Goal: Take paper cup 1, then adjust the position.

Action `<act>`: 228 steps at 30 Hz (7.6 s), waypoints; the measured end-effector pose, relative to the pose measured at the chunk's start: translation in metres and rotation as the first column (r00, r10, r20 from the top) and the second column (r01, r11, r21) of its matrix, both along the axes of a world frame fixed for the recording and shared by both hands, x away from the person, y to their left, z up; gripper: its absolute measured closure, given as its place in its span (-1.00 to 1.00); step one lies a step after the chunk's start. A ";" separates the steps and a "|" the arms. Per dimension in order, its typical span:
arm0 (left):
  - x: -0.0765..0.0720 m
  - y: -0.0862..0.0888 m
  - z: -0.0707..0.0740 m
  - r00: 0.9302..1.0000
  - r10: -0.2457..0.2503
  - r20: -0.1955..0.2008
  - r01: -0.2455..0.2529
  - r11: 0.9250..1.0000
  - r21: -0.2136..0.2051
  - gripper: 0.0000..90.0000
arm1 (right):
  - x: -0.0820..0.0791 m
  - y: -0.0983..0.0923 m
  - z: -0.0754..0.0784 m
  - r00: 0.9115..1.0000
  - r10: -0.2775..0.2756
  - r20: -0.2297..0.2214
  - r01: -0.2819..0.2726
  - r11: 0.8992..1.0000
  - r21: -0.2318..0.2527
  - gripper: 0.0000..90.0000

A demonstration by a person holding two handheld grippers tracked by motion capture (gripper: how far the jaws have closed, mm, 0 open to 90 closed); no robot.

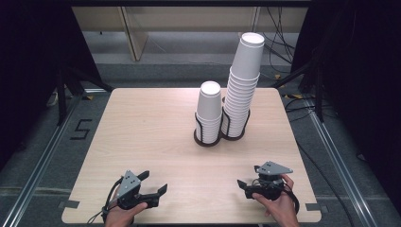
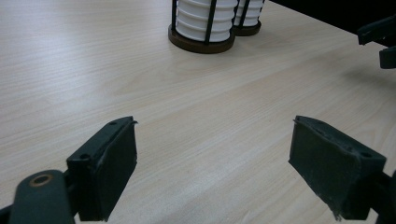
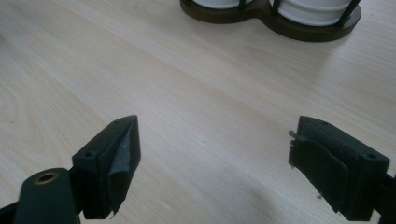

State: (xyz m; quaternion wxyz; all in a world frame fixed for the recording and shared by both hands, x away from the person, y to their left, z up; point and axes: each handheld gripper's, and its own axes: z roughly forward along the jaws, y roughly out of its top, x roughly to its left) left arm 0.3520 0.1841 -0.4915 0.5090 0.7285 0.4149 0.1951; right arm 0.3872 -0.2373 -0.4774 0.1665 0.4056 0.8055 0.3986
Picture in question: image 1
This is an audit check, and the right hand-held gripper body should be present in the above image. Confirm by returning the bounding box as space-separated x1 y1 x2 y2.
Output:
253 161 293 201

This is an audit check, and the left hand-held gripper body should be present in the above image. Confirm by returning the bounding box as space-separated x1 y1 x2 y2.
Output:
116 169 143 210

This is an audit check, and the short stack of white paper cups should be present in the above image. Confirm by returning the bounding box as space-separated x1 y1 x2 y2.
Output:
195 80 223 144

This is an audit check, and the tall stack of white paper cups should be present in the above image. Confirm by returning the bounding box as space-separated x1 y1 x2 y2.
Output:
220 31 266 138

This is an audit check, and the person's right hand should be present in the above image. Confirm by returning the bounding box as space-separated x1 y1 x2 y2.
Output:
252 174 301 227

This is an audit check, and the person's left hand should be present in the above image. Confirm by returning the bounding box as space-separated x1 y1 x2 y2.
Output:
104 201 148 227

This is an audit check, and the black metal stand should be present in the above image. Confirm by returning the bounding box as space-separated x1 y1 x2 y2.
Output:
56 64 115 127
270 60 325 123

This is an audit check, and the dark curtain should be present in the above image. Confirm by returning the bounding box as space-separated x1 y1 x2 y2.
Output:
291 0 401 209
0 0 102 165

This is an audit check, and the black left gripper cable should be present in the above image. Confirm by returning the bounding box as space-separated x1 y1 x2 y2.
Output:
86 177 125 225

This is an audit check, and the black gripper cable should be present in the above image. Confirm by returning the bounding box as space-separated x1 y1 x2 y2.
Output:
86 177 125 225
283 184 301 216

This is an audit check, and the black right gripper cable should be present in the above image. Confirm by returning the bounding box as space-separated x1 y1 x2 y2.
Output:
283 184 301 216

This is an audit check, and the long black floor cable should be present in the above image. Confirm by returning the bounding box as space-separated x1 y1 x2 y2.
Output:
284 96 356 227

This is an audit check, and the metal floor rail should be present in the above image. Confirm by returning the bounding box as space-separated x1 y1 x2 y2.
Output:
0 89 91 227
302 94 401 227

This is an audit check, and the bundle of black hanging cables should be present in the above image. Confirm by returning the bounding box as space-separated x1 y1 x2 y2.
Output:
263 6 299 75

